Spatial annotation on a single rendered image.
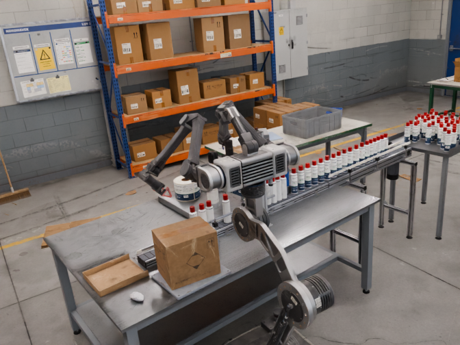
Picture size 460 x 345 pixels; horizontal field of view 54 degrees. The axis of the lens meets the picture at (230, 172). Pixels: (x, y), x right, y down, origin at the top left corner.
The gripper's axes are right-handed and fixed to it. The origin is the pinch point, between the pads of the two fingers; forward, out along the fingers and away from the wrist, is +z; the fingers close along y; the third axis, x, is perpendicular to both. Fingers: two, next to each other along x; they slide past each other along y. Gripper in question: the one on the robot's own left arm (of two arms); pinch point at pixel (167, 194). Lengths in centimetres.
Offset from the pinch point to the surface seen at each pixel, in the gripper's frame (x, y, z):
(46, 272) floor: 122, 172, 48
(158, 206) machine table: 9, 60, 36
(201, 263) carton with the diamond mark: 21, -54, 13
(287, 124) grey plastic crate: -156, 143, 156
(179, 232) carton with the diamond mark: 14.6, -42.7, -4.0
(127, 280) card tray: 54, -28, -2
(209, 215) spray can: -5.4, -12.4, 28.5
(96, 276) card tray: 64, -8, -9
